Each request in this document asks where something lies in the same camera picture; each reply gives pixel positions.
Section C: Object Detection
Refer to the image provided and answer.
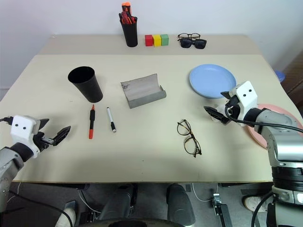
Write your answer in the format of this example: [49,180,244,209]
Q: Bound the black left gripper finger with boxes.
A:
[37,118,50,131]
[52,125,72,146]

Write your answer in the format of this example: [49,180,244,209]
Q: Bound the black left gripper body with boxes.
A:
[33,131,55,152]

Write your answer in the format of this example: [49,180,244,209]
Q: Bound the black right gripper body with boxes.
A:
[224,95,242,121]

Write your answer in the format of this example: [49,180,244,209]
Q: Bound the blue plate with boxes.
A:
[189,64,237,99]

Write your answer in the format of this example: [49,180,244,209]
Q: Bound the orange black marker pen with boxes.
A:
[89,104,97,140]

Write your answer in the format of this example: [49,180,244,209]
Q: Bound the open tortoiseshell eyeglasses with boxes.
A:
[177,119,203,158]

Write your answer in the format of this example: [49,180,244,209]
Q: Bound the white black marker pen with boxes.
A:
[106,106,117,133]

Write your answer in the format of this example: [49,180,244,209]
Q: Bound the pink plate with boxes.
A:
[246,103,303,150]

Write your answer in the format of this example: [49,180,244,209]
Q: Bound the empty black cup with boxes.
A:
[68,66,104,104]

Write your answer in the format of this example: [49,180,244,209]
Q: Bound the blue round container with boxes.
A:
[275,70,286,83]

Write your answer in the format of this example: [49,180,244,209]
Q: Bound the black sunglasses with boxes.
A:
[179,38,207,50]

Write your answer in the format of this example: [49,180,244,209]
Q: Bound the brown wooden cabinet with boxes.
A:
[281,54,303,108]

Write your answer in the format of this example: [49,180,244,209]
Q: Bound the folded tortoiseshell eyeglasses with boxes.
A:
[177,33,201,41]

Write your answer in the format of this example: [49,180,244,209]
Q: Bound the grey open glasses case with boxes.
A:
[120,73,167,109]

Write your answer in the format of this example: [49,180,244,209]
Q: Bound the white shoe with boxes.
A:
[242,195,265,213]
[55,207,77,227]

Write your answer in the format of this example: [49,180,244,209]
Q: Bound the dark rounded robot leg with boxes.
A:
[166,183,196,227]
[98,183,136,221]

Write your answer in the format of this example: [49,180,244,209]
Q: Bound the black metal clamp stand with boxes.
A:
[211,193,234,227]

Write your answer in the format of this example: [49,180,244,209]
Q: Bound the dark round base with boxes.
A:
[89,218,182,227]

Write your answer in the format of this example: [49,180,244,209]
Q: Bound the black tool holder cup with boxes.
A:
[121,20,139,48]

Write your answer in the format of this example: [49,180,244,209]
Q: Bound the large orange black screwdriver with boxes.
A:
[121,1,132,18]

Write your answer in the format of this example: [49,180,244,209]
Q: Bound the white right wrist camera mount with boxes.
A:
[228,80,258,121]

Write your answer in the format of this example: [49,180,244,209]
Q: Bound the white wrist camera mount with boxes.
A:
[10,115,40,159]
[228,80,258,121]

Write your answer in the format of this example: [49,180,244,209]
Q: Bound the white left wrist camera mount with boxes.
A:
[10,115,40,159]

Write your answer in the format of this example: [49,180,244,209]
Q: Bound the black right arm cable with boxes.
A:
[224,100,303,133]

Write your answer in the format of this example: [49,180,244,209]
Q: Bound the black floor cable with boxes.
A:
[6,182,73,227]

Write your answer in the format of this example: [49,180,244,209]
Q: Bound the white floor cable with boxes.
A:
[191,183,219,203]

